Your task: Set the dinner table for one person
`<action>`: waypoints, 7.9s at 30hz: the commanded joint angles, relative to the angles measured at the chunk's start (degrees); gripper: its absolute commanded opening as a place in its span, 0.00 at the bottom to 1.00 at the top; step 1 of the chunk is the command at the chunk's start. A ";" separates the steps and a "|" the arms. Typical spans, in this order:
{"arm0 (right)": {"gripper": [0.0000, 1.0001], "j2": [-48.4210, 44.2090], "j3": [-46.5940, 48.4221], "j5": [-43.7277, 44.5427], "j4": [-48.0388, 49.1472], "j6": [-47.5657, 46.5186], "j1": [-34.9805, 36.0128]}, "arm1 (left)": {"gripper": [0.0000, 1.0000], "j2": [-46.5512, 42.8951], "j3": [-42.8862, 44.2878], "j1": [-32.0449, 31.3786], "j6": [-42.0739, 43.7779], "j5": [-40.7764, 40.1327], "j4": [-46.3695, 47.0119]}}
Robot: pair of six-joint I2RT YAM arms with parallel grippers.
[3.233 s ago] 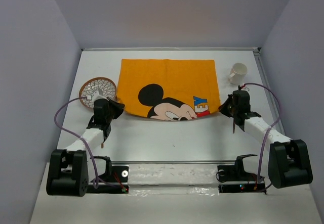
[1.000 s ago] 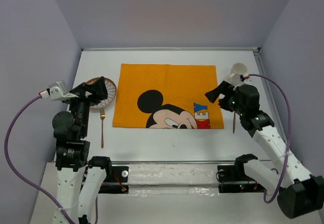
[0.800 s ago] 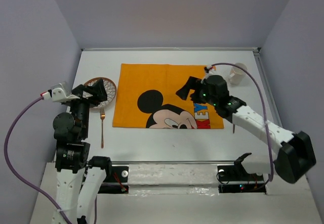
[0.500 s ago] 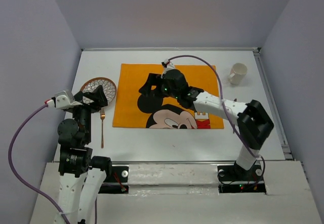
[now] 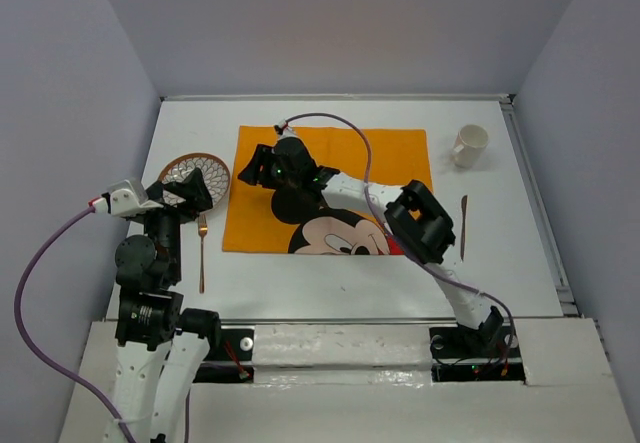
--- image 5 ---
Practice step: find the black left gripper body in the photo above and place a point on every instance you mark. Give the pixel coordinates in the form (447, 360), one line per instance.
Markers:
(166, 223)

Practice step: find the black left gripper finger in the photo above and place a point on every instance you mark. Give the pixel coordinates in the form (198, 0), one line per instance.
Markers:
(193, 192)
(155, 193)

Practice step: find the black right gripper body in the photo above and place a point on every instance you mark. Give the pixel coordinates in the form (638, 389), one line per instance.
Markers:
(281, 177)

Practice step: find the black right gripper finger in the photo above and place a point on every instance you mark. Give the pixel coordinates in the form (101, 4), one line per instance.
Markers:
(262, 156)
(252, 174)

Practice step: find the orange cartoon cloth placemat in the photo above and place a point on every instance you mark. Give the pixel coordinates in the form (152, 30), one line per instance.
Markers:
(399, 156)

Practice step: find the white ceramic mug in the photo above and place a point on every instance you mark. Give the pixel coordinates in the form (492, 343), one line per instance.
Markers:
(470, 143)

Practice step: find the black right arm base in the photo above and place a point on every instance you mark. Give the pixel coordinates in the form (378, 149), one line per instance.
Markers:
(454, 362)

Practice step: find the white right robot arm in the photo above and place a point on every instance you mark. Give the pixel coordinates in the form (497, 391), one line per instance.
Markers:
(336, 214)

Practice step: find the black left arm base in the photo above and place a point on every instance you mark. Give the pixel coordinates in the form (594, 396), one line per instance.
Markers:
(231, 361)

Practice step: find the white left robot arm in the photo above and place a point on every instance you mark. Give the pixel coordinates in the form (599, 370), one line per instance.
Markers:
(159, 343)

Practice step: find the copper fork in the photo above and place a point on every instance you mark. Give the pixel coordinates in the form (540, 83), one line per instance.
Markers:
(202, 233)

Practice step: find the copper knife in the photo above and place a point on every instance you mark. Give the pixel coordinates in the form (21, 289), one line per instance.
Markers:
(464, 211)

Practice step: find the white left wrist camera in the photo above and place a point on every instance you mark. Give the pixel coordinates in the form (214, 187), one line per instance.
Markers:
(124, 199)

